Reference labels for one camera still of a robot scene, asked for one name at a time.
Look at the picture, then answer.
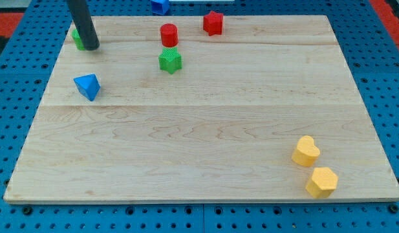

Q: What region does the light wooden board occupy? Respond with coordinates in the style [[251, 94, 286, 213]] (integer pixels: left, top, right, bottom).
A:
[[4, 15, 399, 205]]

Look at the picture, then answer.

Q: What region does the green star block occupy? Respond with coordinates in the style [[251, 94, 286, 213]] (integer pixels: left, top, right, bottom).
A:
[[158, 47, 182, 74]]

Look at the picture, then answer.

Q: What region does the red star block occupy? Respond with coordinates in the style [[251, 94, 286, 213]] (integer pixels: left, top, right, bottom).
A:
[[203, 11, 224, 36]]

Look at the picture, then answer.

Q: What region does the red cylinder block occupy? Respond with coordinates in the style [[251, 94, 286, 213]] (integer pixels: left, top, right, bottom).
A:
[[160, 23, 178, 47]]

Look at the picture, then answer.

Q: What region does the yellow heart block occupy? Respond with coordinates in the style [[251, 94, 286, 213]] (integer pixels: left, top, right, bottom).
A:
[[292, 135, 321, 167]]

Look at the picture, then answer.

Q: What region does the blue triangle block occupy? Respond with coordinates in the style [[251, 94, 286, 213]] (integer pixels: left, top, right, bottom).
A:
[[73, 74, 101, 102]]

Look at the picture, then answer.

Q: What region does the blue cube block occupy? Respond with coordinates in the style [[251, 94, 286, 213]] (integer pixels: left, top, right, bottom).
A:
[[151, 0, 170, 16]]

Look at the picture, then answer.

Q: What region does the yellow hexagon block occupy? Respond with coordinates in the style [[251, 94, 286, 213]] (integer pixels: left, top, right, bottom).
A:
[[305, 167, 339, 199]]

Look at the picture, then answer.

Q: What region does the green block behind rod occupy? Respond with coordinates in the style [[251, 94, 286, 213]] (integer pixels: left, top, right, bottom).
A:
[[71, 28, 85, 50]]

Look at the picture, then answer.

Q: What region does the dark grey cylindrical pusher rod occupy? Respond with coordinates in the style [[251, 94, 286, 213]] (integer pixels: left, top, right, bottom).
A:
[[66, 0, 100, 50]]

